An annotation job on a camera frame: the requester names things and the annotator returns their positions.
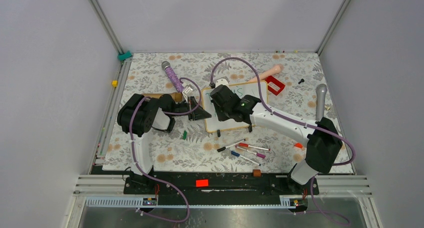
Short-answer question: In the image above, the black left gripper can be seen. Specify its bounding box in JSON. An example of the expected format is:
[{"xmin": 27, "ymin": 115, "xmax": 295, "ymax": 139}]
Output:
[{"xmin": 170, "ymin": 96, "xmax": 212, "ymax": 121}]

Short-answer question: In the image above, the yellow framed whiteboard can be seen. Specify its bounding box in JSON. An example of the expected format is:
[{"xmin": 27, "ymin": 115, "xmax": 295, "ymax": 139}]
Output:
[{"xmin": 201, "ymin": 82, "xmax": 260, "ymax": 133}]

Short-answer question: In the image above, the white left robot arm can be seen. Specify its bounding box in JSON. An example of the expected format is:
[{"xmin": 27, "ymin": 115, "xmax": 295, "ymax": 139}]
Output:
[{"xmin": 116, "ymin": 93, "xmax": 212, "ymax": 193}]

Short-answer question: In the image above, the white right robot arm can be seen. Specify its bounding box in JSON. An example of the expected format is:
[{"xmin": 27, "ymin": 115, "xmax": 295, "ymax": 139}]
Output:
[{"xmin": 210, "ymin": 85, "xmax": 343, "ymax": 194}]

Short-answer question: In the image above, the red whiteboard marker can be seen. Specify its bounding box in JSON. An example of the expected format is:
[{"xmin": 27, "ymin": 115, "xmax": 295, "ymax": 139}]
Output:
[{"xmin": 238, "ymin": 143, "xmax": 270, "ymax": 151}]

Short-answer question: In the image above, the black whiteboard marker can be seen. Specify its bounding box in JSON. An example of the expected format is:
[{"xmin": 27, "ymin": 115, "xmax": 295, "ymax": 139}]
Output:
[{"xmin": 217, "ymin": 139, "xmax": 245, "ymax": 152}]

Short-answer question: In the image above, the blue whiteboard marker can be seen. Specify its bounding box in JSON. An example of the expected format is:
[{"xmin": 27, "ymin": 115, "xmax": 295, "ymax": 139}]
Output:
[{"xmin": 230, "ymin": 150, "xmax": 261, "ymax": 166}]

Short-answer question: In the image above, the magenta whiteboard marker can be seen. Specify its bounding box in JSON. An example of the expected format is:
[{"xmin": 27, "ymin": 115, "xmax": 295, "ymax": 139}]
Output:
[{"xmin": 237, "ymin": 146, "xmax": 266, "ymax": 159}]

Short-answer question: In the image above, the gold toy microphone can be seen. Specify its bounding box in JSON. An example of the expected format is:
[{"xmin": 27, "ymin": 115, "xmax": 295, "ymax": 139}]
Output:
[{"xmin": 142, "ymin": 92, "xmax": 183, "ymax": 102}]

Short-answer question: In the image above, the purple glitter toy microphone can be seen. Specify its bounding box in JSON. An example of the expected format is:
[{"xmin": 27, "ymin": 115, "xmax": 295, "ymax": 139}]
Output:
[{"xmin": 161, "ymin": 61, "xmax": 184, "ymax": 93}]

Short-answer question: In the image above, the pink toy microphone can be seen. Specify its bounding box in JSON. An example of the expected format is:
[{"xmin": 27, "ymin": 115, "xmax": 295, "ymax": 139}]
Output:
[{"xmin": 258, "ymin": 64, "xmax": 284, "ymax": 81}]

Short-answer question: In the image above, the red tape patch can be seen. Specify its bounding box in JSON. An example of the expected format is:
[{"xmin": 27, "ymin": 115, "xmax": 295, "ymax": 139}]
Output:
[{"xmin": 195, "ymin": 179, "xmax": 209, "ymax": 188}]

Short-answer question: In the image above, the floral tablecloth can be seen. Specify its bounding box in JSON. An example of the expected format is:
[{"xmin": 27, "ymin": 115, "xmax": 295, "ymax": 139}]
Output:
[{"xmin": 120, "ymin": 53, "xmax": 326, "ymax": 173}]

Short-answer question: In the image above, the orange cylinder block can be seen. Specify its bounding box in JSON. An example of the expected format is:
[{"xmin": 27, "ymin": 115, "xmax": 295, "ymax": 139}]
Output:
[{"xmin": 252, "ymin": 169, "xmax": 262, "ymax": 177}]

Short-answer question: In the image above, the yellow small cube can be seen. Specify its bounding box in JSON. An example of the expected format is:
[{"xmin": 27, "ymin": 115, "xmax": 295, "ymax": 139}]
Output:
[{"xmin": 111, "ymin": 80, "xmax": 118, "ymax": 88}]

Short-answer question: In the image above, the silver toy microphone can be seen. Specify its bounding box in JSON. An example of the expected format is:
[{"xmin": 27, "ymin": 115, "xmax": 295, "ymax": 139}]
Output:
[{"xmin": 315, "ymin": 84, "xmax": 328, "ymax": 121}]

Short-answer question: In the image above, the teal corner clamp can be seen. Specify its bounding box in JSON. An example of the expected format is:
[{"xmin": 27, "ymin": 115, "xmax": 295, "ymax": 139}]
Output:
[{"xmin": 117, "ymin": 51, "xmax": 133, "ymax": 62}]

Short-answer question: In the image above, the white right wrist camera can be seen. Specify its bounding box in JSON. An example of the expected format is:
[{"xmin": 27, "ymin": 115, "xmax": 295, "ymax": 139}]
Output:
[{"xmin": 214, "ymin": 78, "xmax": 229, "ymax": 88}]

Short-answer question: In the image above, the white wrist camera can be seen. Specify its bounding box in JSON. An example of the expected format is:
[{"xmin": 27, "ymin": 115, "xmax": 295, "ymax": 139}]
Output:
[
  {"xmin": 181, "ymin": 85, "xmax": 193, "ymax": 98},
  {"xmin": 214, "ymin": 78, "xmax": 229, "ymax": 88}
]

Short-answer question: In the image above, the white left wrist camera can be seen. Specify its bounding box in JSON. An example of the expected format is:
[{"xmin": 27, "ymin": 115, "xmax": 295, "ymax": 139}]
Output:
[{"xmin": 181, "ymin": 85, "xmax": 193, "ymax": 98}]

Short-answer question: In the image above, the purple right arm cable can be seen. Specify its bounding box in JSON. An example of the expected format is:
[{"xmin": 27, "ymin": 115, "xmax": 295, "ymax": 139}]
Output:
[{"xmin": 209, "ymin": 57, "xmax": 357, "ymax": 226}]

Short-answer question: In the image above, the red square frame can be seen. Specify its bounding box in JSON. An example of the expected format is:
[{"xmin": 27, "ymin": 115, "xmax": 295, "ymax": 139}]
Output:
[{"xmin": 265, "ymin": 76, "xmax": 286, "ymax": 96}]

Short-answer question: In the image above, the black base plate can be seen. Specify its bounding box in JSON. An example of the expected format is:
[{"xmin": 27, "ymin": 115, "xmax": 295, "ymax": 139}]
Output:
[{"xmin": 123, "ymin": 170, "xmax": 320, "ymax": 206}]

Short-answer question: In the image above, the cable duct rail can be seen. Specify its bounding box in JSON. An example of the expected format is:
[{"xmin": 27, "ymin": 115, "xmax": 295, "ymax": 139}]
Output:
[{"xmin": 85, "ymin": 194, "xmax": 309, "ymax": 209}]

